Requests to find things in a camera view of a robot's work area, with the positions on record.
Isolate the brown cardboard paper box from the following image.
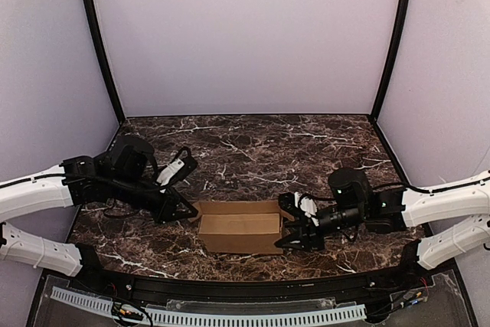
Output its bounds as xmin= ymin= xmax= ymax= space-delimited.
xmin=190 ymin=200 xmax=288 ymax=255

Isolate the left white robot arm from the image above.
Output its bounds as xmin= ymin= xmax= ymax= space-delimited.
xmin=1 ymin=136 xmax=198 ymax=277

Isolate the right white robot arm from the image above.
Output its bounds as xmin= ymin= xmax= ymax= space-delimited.
xmin=275 ymin=168 xmax=489 ymax=273

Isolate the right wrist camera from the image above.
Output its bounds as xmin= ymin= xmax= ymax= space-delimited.
xmin=278 ymin=192 xmax=319 ymax=227

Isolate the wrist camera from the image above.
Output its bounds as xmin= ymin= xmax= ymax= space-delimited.
xmin=156 ymin=146 xmax=198 ymax=192
xmin=278 ymin=192 xmax=319 ymax=227

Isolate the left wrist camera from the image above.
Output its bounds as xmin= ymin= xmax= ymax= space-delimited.
xmin=156 ymin=146 xmax=198 ymax=192

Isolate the white slotted cable duct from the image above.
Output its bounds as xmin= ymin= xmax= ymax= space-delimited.
xmin=50 ymin=286 xmax=367 ymax=326

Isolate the black front rail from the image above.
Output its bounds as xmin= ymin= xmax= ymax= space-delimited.
xmin=70 ymin=267 xmax=433 ymax=316

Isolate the right black frame post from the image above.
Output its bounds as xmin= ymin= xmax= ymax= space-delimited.
xmin=370 ymin=0 xmax=410 ymax=122

